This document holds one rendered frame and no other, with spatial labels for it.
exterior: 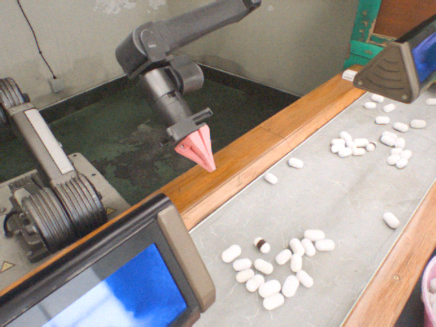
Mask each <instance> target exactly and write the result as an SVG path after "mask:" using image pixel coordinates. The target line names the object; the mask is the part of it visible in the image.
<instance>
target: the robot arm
mask: <svg viewBox="0 0 436 327"><path fill-rule="evenodd" d="M261 1H262V0H217V1H214V2H212V3H209V4H207V5H204V6H201V7H198V8H196V9H194V10H190V11H189V12H185V13H183V14H181V15H178V16H175V17H173V18H169V19H165V20H162V19H161V20H158V21H155V22H153V21H150V22H148V23H145V24H142V25H140V26H137V27H136V28H135V29H134V30H133V31H132V32H131V33H130V34H129V35H128V36H127V37H126V38H125V39H124V40H123V41H122V42H121V43H120V44H119V45H118V46H117V48H116V50H115V57H116V60H117V62H118V63H119V65H120V66H121V67H122V69H123V71H124V73H126V74H127V76H128V78H129V80H134V79H138V78H140V79H139V81H138V83H137V87H138V88H139V90H140V92H141V93H142V94H143V96H144V97H145V98H146V100H147V102H148V103H149V104H150V106H151V108H152V109H153V110H154V112H155V114H156V115H157V116H158V118H159V120H160V121H161V122H162V124H163V126H164V127H165V129H166V130H165V131H164V133H163V134H162V135H161V136H160V137H159V138H158V140H157V141H156V142H155V144H156V145H157V146H158V148H159V149H161V148H162V147H163V146H164V145H166V144H168V143H169V142H171V143H172V144H173V147H174V148H175V150H176V152H178V153H180V154H182V155H183V156H185V157H187V158H189V159H191V160H193V161H194V162H197V163H198V164H199V165H201V166H202V167H203V168H205V169H206V170H207V171H209V172H212V171H214V170H215V164H214V160H213V156H212V150H211V143H210V131H209V128H208V126H207V124H206V123H205V122H204V123H203V122H202V120H203V119H205V118H209V117H210V116H211V115H212V114H213V113H212V111H211V110H210V108H207V109H205V110H203V111H201V112H199V113H197V114H195V115H194V113H193V112H192V111H191V109H190V107H189V106H188V104H187V103H186V102H185V100H184V99H183V97H182V96H183V95H186V94H189V93H191V92H194V91H197V90H199V89H201V87H202V85H203V82H204V76H203V73H202V70H201V68H200V67H199V66H198V65H197V64H196V63H194V62H193V61H192V59H191V57H190V56H189V55H182V56H173V55H172V56H168V55H169V54H171V53H173V52H174V51H176V50H178V49H180V48H183V47H185V46H187V45H189V44H191V43H193V42H195V41H197V40H199V39H201V38H203V37H205V36H207V35H209V34H211V33H213V32H215V31H217V30H219V29H221V28H223V27H225V26H227V25H231V24H233V23H238V22H239V21H241V20H242V19H243V18H245V17H246V16H247V15H249V14H250V13H251V12H253V11H254V10H255V9H257V8H258V7H260V6H261Z"/></svg>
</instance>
